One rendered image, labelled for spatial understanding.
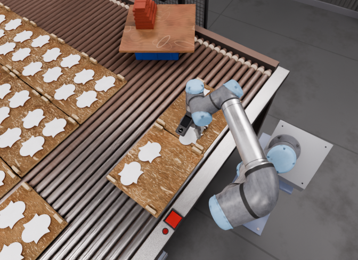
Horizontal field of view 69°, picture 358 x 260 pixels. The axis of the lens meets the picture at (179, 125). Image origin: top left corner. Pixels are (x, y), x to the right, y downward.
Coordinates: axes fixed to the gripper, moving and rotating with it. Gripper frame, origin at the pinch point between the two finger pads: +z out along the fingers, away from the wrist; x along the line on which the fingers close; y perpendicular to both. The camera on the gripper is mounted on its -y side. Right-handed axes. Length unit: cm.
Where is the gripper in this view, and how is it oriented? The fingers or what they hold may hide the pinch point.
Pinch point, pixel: (189, 133)
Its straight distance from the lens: 133.7
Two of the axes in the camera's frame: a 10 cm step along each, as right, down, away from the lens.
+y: 5.8, -6.7, 4.6
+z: 0.1, 5.7, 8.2
